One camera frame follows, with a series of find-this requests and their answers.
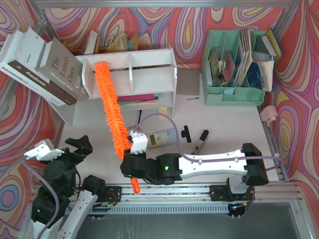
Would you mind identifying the orange microfiber duster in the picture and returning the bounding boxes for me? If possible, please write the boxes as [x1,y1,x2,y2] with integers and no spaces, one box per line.
[93,61,141,194]

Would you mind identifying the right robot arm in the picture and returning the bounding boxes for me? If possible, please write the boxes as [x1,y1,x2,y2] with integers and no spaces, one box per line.
[120,143,269,194]

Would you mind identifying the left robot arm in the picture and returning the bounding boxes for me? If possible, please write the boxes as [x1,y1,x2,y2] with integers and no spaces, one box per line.
[25,135,106,239]

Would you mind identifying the white small bookshelf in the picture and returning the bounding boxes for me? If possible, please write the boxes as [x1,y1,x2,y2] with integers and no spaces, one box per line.
[77,48,177,117]

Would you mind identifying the blue beige calculator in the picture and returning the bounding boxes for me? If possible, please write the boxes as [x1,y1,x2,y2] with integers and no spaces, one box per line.
[147,128,177,148]

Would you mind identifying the black binder clip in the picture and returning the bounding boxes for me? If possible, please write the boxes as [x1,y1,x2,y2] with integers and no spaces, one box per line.
[180,125,192,143]

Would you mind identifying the yellow sticky note pad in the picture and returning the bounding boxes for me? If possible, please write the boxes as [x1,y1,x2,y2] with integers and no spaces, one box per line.
[158,107,168,120]

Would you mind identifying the stack of coloured paper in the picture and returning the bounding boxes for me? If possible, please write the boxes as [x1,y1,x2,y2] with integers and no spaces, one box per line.
[118,93,164,106]

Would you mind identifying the small pencil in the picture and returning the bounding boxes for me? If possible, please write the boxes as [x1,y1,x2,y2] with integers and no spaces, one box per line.
[186,97,200,101]

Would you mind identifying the grey Lonely Ones book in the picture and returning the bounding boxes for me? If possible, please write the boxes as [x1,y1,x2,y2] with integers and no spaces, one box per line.
[37,38,89,102]

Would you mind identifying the brown white Fredonia book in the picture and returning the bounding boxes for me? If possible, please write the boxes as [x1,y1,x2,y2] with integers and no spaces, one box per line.
[0,28,77,106]

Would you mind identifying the orange wooden book rack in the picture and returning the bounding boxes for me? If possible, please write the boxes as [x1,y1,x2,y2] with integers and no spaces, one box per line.
[62,30,139,56]

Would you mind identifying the mint green desk organizer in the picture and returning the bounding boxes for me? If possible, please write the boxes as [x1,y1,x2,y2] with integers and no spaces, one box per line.
[201,30,265,107]

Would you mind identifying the pink pig figurine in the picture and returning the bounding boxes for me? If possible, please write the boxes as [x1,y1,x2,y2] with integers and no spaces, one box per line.
[260,105,278,127]

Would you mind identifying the books in green organizer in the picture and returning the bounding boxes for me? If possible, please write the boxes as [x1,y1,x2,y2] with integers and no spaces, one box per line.
[208,27,283,92]

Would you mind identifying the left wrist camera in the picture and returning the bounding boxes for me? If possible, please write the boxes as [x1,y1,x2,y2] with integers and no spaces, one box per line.
[24,138,64,161]

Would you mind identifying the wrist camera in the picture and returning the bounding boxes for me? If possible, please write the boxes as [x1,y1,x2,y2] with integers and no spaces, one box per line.
[24,138,64,161]
[130,130,148,154]

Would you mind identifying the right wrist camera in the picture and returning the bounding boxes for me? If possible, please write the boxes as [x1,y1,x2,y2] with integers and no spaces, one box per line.
[130,130,148,154]

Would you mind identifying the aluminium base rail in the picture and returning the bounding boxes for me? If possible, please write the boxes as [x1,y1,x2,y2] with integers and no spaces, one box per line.
[102,184,254,202]

